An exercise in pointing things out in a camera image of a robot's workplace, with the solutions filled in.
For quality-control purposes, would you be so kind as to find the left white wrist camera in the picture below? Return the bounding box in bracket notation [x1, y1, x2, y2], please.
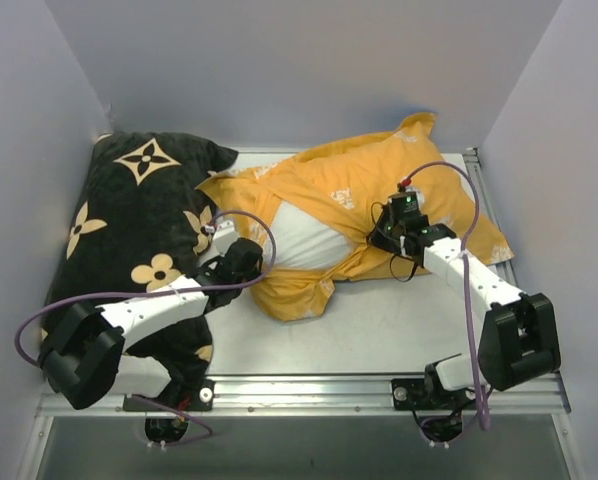
[204, 220, 240, 260]

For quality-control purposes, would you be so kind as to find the white pillow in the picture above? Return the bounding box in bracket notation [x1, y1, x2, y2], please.
[270, 201, 354, 270]

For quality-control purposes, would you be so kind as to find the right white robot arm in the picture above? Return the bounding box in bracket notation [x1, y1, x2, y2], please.
[367, 191, 561, 409]

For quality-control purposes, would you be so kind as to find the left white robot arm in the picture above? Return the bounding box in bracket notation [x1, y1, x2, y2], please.
[37, 238, 263, 411]

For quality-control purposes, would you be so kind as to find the blue and yellow pillowcase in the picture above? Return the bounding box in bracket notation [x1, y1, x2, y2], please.
[199, 112, 511, 321]

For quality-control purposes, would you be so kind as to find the aluminium front rail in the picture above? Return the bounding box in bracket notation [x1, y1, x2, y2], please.
[36, 374, 570, 419]

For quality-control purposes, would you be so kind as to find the black floral pillow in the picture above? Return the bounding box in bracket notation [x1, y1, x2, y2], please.
[39, 132, 240, 381]

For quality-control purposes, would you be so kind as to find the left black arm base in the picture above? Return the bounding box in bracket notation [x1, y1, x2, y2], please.
[148, 377, 215, 412]

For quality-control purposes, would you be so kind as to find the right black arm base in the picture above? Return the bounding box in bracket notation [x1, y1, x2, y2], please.
[390, 377, 475, 413]

